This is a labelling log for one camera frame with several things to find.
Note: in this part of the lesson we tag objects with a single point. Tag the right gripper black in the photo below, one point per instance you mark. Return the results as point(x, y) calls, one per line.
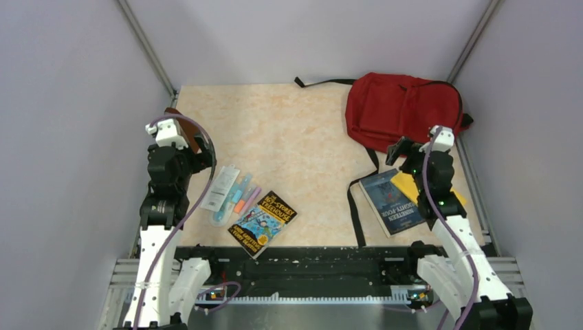
point(404, 146)

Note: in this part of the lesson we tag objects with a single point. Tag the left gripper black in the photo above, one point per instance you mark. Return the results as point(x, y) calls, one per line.
point(201, 159)

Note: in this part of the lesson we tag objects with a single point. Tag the red backpack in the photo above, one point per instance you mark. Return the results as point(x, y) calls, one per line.
point(381, 108)

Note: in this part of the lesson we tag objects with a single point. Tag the blue Nineteen Eighty-Four book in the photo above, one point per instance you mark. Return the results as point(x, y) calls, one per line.
point(395, 211)

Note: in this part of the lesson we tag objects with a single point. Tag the Treehouse paperback book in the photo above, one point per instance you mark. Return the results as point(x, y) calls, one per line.
point(262, 223)

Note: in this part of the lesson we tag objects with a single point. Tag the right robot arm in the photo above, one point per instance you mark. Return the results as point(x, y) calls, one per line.
point(462, 276)

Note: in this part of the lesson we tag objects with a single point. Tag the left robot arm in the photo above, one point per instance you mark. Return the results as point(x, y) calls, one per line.
point(162, 212)

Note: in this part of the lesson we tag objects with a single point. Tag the yellow notebook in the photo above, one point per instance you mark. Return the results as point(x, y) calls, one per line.
point(406, 184)

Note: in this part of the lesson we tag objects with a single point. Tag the brown leather case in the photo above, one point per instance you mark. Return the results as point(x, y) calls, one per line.
point(188, 128)

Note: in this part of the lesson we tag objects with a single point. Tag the white packaged card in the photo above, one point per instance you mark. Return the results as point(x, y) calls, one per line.
point(219, 189)

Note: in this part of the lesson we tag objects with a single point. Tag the orange highlighter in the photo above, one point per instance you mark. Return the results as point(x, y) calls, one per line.
point(244, 198)

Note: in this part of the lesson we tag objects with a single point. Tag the pink highlighter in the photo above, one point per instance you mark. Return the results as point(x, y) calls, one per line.
point(250, 200)

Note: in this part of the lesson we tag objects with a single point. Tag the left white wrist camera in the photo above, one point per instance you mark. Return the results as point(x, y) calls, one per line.
point(168, 133)

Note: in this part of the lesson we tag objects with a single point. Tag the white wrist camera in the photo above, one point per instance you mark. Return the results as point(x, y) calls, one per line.
point(168, 133)
point(442, 139)

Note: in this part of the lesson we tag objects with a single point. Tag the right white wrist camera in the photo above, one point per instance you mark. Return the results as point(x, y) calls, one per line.
point(442, 139)

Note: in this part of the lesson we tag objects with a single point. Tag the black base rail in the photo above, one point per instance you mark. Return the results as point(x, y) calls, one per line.
point(309, 272)

